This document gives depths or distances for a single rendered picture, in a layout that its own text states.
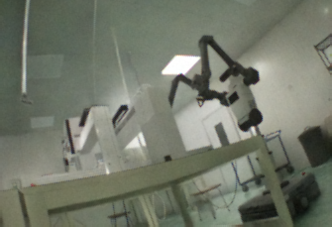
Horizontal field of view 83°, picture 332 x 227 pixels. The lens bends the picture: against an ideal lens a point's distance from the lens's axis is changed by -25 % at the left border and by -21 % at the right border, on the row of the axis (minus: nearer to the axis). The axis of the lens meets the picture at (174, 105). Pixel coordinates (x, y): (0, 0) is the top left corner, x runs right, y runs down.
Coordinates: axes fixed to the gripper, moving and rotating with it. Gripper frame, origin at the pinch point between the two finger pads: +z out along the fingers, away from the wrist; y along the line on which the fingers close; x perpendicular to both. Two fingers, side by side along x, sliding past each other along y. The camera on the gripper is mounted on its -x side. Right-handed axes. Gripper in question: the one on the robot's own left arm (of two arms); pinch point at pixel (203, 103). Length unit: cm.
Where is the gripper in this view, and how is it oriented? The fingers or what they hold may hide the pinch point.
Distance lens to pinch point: 164.9
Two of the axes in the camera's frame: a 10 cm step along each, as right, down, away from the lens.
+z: -1.5, 8.4, -5.3
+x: 9.1, 3.2, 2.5
